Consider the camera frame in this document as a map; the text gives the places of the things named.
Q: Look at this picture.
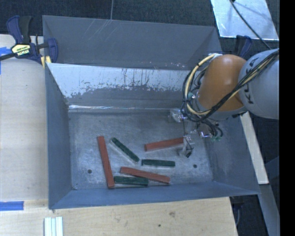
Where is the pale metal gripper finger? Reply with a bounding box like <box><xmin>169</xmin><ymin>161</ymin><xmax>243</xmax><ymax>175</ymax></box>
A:
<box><xmin>178</xmin><ymin>135</ymin><xmax>195</xmax><ymax>158</ymax></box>
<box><xmin>168</xmin><ymin>108</ymin><xmax>185</xmax><ymax>123</ymax></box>

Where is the red-brown flat block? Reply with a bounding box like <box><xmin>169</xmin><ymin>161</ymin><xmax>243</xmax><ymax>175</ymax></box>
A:
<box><xmin>96</xmin><ymin>135</ymin><xmax>116</xmax><ymax>189</ymax></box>
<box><xmin>144</xmin><ymin>137</ymin><xmax>185</xmax><ymax>152</ymax></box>
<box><xmin>119</xmin><ymin>166</ymin><xmax>172</xmax><ymax>185</ymax></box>

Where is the dark green flat block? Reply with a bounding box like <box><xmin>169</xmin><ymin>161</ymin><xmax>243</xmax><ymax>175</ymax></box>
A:
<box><xmin>141</xmin><ymin>158</ymin><xmax>176</xmax><ymax>168</ymax></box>
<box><xmin>109</xmin><ymin>137</ymin><xmax>141</xmax><ymax>163</ymax></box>
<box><xmin>113</xmin><ymin>176</ymin><xmax>149</xmax><ymax>187</ymax></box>

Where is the grey metal bin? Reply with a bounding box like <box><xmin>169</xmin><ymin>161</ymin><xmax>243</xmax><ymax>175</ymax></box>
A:
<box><xmin>41</xmin><ymin>15</ymin><xmax>262</xmax><ymax>210</ymax></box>

